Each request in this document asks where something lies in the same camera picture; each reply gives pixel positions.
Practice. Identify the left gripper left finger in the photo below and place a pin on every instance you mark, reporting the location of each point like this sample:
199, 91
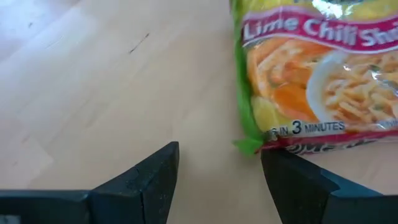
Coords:
140, 193

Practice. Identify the green lime chili shrimp pack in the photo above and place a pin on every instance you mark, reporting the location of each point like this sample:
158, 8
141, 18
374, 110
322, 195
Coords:
311, 77

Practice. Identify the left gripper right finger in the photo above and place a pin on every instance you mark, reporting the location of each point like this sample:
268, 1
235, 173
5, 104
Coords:
298, 193

